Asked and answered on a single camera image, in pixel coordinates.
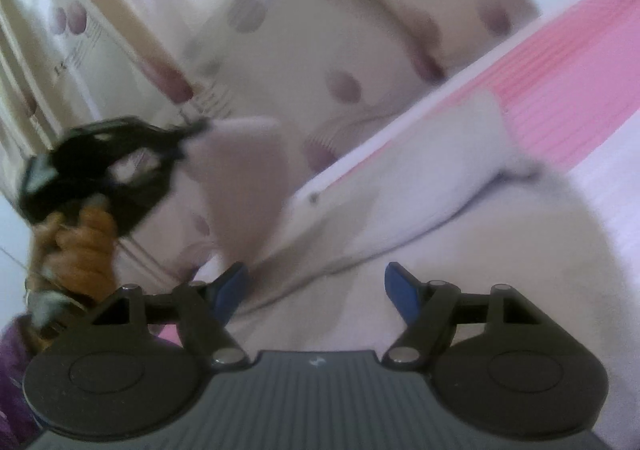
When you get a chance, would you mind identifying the pink checked bed sheet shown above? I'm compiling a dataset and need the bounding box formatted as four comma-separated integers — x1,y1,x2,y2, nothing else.
155,0,640,381

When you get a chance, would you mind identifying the person's left forearm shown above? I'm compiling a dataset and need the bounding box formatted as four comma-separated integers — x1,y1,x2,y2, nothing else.
0,275,96,450

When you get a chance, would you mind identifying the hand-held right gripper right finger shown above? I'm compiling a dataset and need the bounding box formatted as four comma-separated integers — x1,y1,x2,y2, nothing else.
382,264,545,365

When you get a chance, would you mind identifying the person's left hand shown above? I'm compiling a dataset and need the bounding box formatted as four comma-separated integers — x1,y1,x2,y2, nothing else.
29,204,119,305

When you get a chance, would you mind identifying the beige knitted sweater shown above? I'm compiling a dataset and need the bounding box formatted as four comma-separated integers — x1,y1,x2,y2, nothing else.
150,92,621,367

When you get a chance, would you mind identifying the beige leaf print curtain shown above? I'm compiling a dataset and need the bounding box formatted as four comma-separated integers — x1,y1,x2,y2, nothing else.
0,0,547,281

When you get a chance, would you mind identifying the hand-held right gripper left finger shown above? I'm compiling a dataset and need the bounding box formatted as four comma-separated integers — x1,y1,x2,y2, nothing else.
91,262,251,367

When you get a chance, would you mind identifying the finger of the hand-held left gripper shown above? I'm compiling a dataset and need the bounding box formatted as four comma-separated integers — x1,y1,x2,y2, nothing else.
159,119,211,161

